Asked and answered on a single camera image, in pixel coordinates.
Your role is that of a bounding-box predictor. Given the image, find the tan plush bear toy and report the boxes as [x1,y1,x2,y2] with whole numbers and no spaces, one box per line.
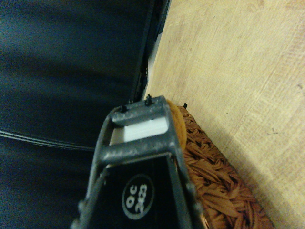
[166,99,187,150]

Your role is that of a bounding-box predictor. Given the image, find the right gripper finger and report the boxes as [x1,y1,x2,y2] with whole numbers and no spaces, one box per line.
[70,94,205,229]

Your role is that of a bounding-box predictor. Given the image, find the brown wicker basket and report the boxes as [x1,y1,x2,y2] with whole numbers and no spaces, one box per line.
[173,106,275,229]

